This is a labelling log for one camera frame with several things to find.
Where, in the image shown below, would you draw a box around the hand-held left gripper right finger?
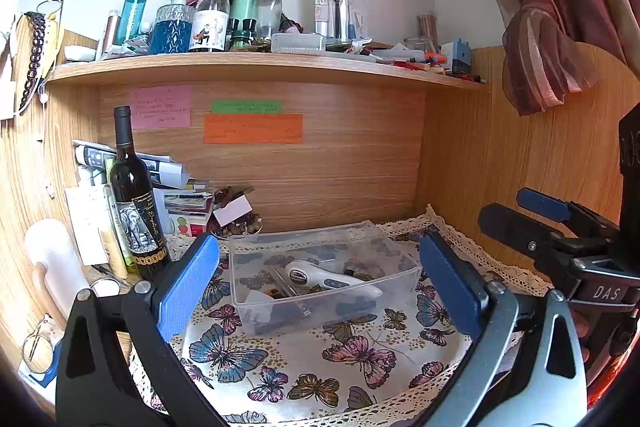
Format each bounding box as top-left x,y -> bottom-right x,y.
418,232 -> 587,427

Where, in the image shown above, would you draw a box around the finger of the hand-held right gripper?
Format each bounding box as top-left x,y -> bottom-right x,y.
516,187 -> 622,241
476,202 -> 609,281

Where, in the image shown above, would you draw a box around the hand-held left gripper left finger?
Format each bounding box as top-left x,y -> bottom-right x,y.
55,233 -> 231,427

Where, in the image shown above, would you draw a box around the white pink callus remover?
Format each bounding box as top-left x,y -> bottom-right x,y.
285,259 -> 383,300

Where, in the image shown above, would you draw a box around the clear plastic container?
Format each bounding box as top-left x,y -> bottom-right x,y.
227,220 -> 423,338

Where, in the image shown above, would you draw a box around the person's right hand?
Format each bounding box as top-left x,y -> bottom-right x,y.
571,309 -> 593,364

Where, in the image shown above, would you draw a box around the stack of booklets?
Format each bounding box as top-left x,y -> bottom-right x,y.
162,179 -> 216,238

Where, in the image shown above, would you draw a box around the black pen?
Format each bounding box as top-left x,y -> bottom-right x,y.
92,263 -> 133,286

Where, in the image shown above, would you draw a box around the bowl of brown beads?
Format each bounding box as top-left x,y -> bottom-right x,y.
210,186 -> 263,240

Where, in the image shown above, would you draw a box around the small round mirror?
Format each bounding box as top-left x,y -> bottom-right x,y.
90,278 -> 121,298

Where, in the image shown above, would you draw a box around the yellow tube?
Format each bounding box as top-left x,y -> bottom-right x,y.
99,227 -> 128,279

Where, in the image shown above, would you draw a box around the dark wine bottle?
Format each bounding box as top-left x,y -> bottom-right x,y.
109,106 -> 172,280

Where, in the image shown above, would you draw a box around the rolled magazine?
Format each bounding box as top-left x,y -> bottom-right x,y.
72,139 -> 191,188

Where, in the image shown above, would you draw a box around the white paper note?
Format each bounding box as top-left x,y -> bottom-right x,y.
65,184 -> 111,265

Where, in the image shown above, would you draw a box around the butterfly print tablecloth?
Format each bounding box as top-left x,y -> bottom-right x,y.
127,204 -> 553,427

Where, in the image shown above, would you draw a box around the white plastic bottle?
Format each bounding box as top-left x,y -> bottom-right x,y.
24,218 -> 93,303

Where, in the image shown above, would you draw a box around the brown curtain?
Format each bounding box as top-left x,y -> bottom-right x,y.
412,0 -> 640,115

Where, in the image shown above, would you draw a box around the orange sticky note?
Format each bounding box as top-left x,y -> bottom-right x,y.
203,113 -> 304,144

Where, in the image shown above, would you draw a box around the blue grey pencil sharpener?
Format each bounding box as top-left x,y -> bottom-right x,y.
447,38 -> 473,75

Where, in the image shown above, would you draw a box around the blue white card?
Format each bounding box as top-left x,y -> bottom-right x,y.
17,337 -> 63,390

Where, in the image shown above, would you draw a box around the pink sticky note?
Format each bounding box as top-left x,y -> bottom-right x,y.
130,85 -> 192,130

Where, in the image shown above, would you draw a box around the green sticky note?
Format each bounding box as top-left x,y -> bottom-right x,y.
211,100 -> 283,114

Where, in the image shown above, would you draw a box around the pile of pens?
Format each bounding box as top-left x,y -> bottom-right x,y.
360,41 -> 451,75

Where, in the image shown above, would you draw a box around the jar of wooden sticks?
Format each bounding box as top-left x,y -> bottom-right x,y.
417,13 -> 441,52

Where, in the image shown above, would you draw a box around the wooden shelf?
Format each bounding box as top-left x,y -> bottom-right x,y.
44,49 -> 493,94

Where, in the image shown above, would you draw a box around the blue glass bottle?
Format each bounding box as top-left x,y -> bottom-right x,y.
149,0 -> 196,55

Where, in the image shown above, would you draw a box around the clear bottle illustrated label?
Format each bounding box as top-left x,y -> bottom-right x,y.
189,0 -> 231,52

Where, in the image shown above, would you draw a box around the clear plastic box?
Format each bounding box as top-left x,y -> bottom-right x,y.
271,33 -> 327,54

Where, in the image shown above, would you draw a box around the copper tube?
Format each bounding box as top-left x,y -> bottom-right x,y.
102,9 -> 121,52

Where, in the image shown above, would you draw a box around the silver flask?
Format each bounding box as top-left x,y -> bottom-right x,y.
330,0 -> 351,40

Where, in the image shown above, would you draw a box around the teal tall bottle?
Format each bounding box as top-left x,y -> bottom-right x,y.
116,0 -> 151,50

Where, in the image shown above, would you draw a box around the green pump bottle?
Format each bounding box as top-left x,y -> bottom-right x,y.
229,0 -> 260,50

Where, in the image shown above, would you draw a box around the clear glass jar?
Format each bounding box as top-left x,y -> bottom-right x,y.
256,0 -> 285,40

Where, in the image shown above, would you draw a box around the wire eyeglasses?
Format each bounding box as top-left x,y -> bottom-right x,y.
21,322 -> 56,363

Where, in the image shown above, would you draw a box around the white cable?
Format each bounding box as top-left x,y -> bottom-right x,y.
37,92 -> 56,198

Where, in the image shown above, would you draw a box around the white wall charger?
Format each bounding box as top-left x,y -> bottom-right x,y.
0,79 -> 16,120

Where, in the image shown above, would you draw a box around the dark beaded bracelet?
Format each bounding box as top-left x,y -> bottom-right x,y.
19,12 -> 47,112

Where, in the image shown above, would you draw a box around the thin frame eyeglasses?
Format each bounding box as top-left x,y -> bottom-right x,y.
35,0 -> 65,20

